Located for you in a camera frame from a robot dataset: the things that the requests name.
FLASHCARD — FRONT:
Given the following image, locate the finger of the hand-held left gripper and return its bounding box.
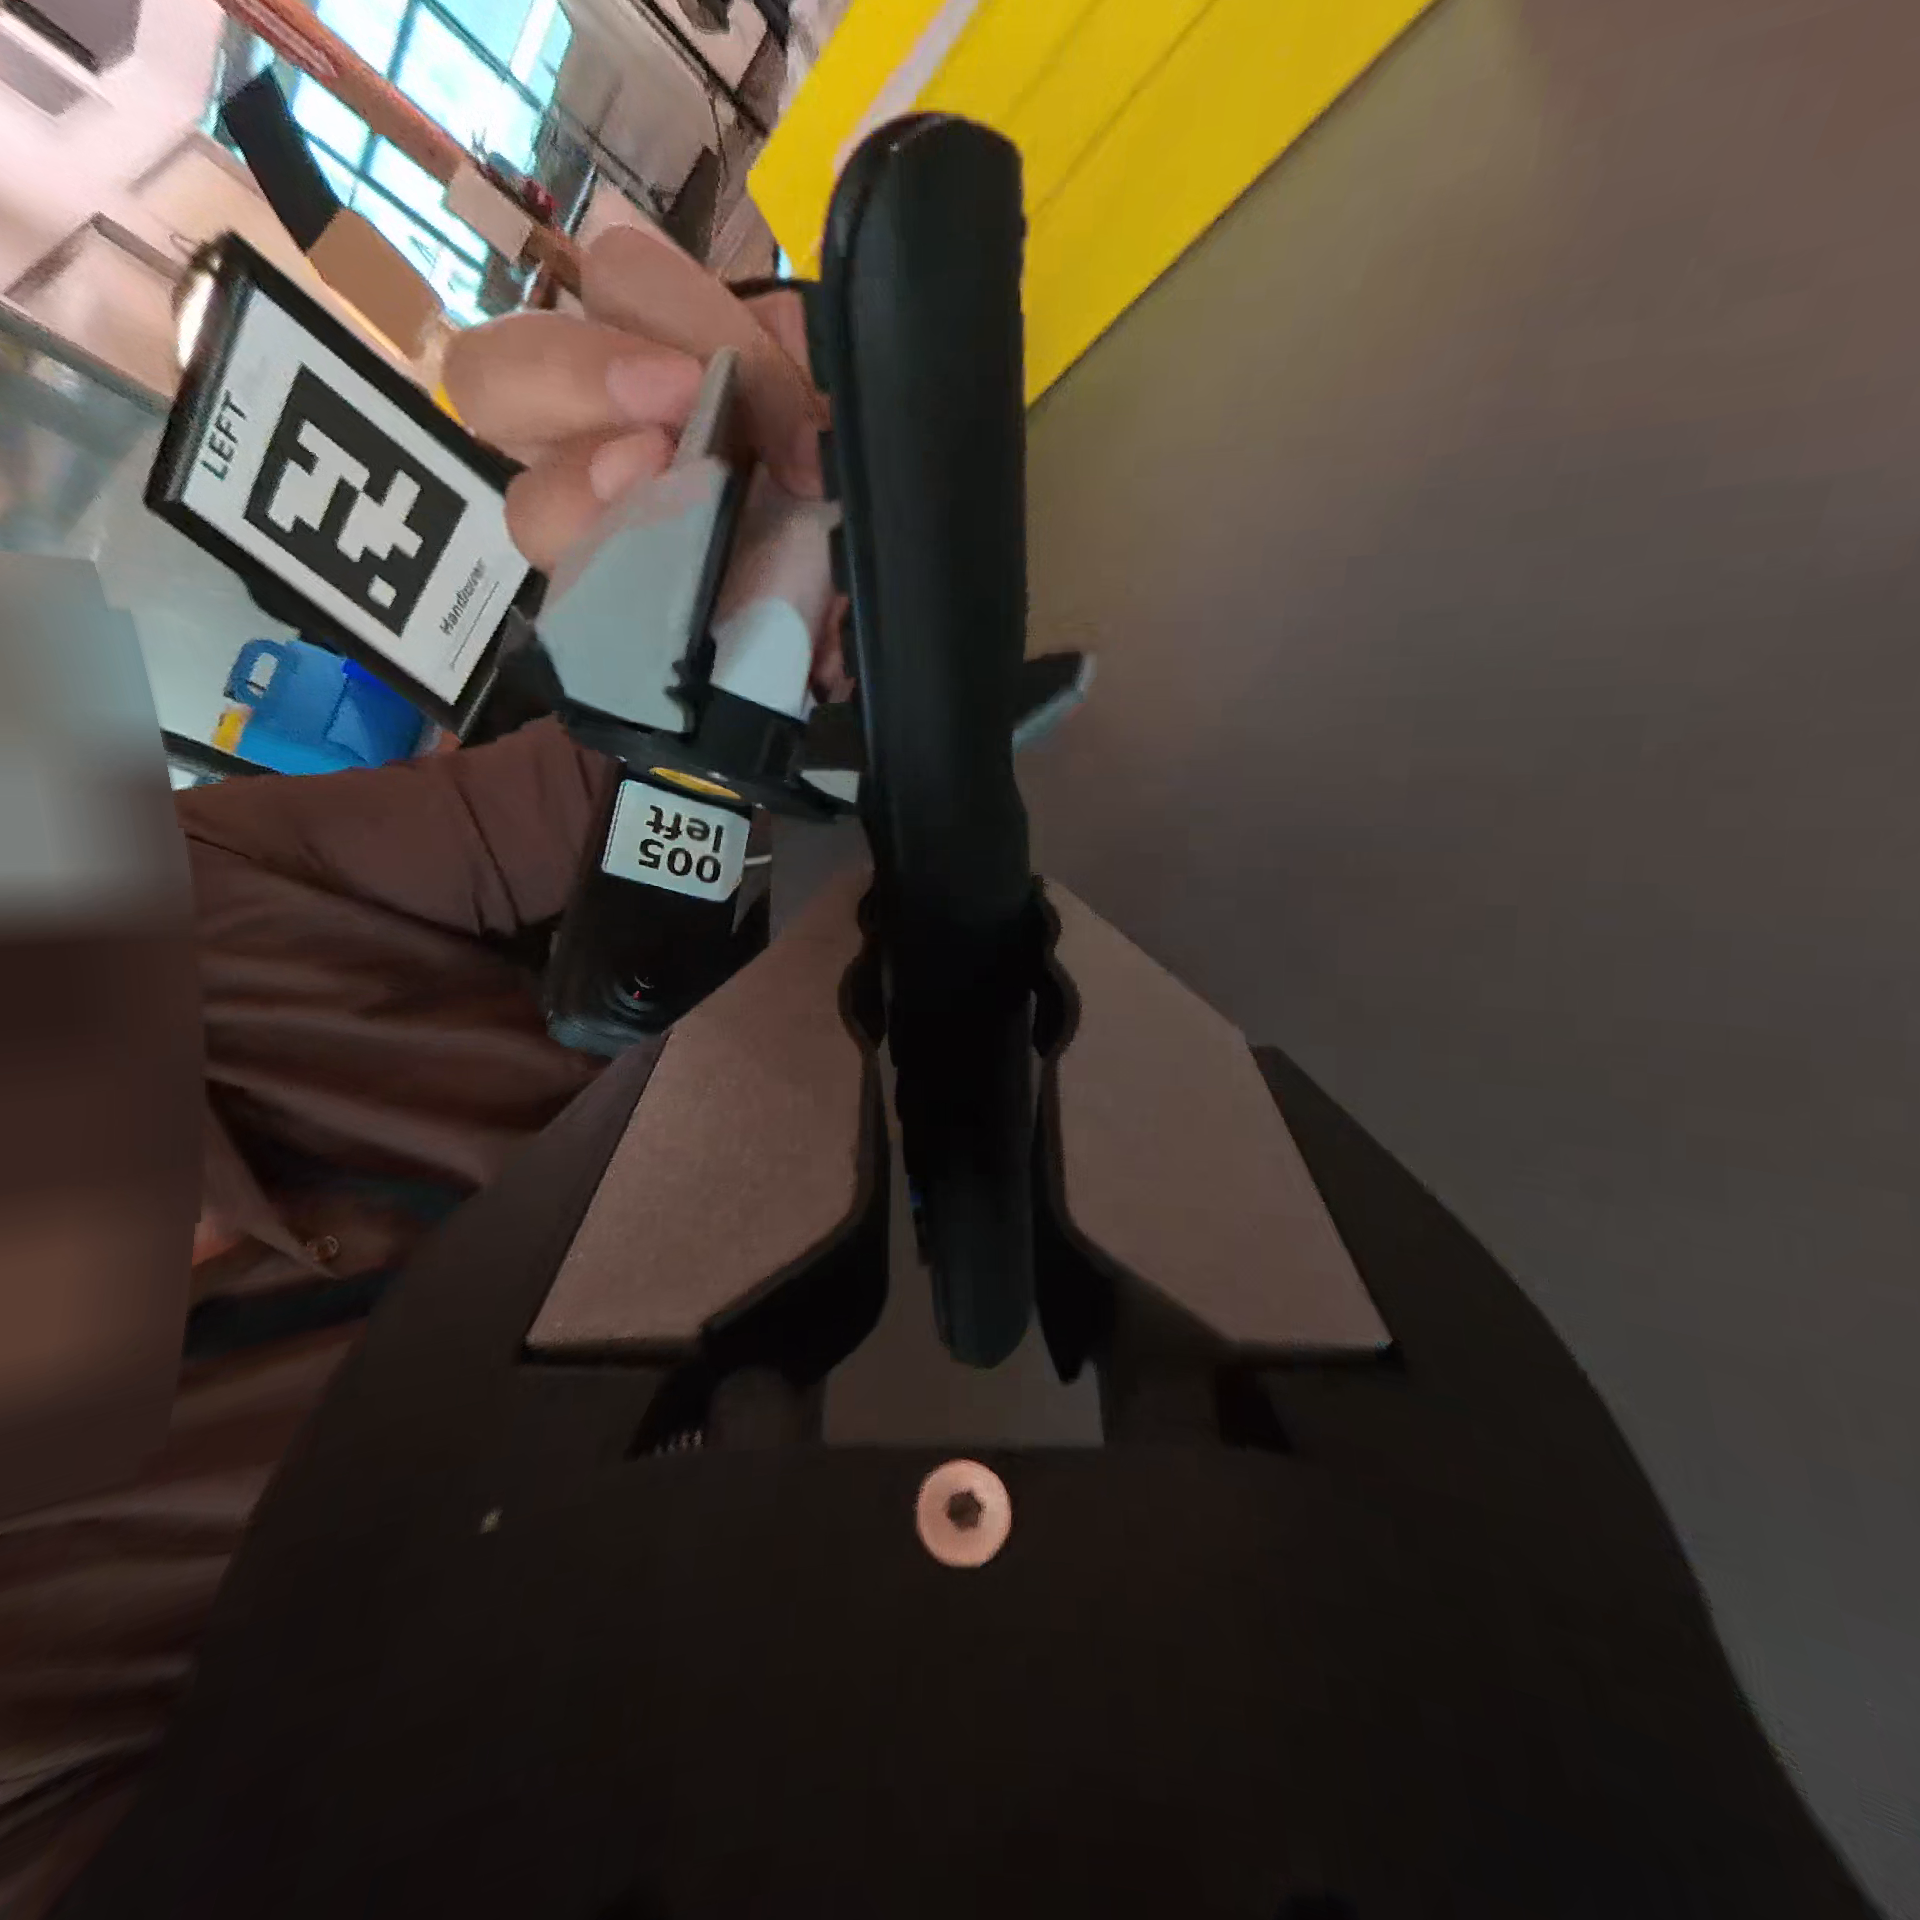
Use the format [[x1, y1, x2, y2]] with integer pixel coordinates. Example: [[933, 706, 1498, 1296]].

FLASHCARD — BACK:
[[1019, 654, 1099, 750], [777, 705, 868, 823]]

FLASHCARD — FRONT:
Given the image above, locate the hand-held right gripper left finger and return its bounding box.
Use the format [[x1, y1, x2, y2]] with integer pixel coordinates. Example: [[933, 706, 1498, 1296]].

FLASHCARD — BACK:
[[523, 882, 894, 1388]]

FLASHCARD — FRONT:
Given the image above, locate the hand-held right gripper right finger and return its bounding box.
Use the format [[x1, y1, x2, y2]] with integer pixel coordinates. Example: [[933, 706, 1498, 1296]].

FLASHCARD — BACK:
[[1031, 882, 1392, 1387]]

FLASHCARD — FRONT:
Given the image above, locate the person's left hand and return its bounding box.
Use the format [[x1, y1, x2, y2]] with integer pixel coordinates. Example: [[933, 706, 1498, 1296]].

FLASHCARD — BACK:
[[448, 225, 831, 572]]

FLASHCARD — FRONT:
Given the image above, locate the blue plastic container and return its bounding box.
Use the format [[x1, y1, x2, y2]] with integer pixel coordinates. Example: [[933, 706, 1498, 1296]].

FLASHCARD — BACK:
[[210, 636, 441, 778]]

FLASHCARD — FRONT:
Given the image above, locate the yellow box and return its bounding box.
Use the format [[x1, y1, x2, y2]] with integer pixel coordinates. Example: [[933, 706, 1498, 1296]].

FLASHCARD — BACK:
[[743, 0, 1446, 410]]

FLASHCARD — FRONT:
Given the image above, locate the large paned window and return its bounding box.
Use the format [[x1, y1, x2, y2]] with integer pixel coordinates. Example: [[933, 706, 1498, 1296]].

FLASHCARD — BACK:
[[218, 0, 578, 301]]

